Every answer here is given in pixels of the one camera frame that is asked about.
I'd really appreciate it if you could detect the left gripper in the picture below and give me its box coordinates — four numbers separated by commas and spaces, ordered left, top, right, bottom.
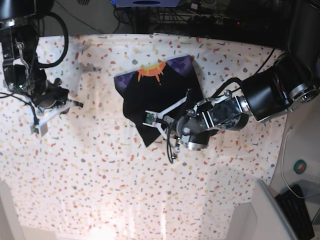
166, 104, 218, 151

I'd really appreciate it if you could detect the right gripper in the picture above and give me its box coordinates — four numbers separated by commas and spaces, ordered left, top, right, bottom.
32, 78, 83, 110

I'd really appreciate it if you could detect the black t-shirt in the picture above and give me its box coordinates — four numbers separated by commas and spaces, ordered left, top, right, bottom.
114, 55, 204, 147

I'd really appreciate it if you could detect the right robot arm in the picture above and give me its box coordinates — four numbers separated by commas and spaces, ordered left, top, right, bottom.
0, 0, 69, 109

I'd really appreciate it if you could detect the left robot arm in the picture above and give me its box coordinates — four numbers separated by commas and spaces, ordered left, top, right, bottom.
167, 0, 320, 150

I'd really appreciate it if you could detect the terrazzo pattern table cloth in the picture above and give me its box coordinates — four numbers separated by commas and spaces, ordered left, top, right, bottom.
0, 34, 286, 240

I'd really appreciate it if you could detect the black power strip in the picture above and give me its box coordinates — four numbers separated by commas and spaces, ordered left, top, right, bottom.
187, 14, 242, 26

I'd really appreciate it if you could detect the green tape roll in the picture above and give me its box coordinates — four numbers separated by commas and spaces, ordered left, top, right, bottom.
293, 159, 307, 175

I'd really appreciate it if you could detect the grey laptop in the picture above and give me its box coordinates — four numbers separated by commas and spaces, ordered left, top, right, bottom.
251, 179, 298, 240

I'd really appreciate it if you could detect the black keyboard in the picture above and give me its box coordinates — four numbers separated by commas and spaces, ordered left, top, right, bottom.
275, 190, 315, 240

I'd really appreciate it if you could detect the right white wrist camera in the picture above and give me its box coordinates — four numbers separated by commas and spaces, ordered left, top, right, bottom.
30, 99, 74, 137

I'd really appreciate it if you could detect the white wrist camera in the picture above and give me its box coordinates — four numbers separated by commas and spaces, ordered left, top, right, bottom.
30, 99, 74, 137
142, 88, 193, 140

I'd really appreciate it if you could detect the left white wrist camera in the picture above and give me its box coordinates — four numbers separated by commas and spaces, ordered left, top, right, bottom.
142, 88, 193, 140

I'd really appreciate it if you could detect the thin white cable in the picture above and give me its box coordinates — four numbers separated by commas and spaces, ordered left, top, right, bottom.
281, 127, 307, 200

